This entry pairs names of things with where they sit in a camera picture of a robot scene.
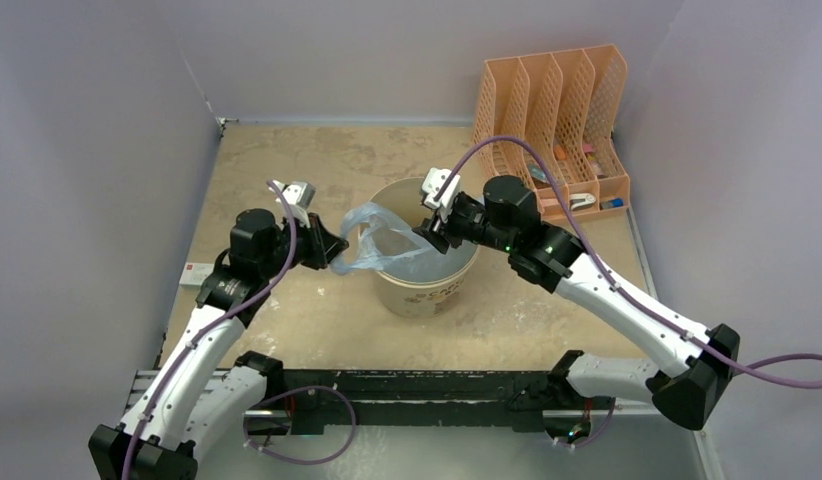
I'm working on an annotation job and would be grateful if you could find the orange item in rack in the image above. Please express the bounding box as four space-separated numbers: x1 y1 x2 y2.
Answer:
553 144 567 162

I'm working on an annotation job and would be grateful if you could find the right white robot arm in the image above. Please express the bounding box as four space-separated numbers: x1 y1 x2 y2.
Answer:
415 168 740 431

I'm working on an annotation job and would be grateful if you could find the white stapler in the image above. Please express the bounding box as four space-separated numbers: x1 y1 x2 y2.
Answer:
569 192 597 212

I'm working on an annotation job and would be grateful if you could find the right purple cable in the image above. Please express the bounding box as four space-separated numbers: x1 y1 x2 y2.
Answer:
434 135 822 391

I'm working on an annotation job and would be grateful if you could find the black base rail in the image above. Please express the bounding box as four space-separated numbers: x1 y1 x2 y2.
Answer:
235 351 613 440

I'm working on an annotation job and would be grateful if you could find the beige paper trash bin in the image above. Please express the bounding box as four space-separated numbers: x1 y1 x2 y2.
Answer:
370 177 479 318

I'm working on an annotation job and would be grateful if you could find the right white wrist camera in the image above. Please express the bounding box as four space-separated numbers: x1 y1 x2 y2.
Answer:
420 167 461 218

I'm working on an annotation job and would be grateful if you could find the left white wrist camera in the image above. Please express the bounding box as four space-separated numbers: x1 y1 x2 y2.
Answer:
267 180 316 228

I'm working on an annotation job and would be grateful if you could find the aluminium frame rail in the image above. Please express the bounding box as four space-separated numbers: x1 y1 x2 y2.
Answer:
127 372 721 479

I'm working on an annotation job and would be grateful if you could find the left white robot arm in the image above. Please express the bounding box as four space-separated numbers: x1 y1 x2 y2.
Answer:
88 209 349 479

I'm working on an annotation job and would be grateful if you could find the orange file organizer rack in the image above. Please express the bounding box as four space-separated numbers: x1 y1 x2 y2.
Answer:
472 44 630 224

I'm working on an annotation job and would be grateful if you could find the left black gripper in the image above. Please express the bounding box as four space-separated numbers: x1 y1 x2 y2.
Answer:
259 210 347 279

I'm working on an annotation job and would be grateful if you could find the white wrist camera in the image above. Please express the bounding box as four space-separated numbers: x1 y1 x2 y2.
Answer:
420 167 461 218
267 180 316 228

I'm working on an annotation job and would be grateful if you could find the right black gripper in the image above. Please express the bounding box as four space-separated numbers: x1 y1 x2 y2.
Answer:
413 195 516 255

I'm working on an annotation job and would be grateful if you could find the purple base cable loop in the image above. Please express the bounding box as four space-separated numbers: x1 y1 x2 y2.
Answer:
242 385 358 466

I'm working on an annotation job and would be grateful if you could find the white red small box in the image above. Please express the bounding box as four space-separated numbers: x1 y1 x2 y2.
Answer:
179 262 214 287

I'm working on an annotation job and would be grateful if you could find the blue plastic trash bag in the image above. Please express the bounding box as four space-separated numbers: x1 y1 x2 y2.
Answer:
328 201 472 284

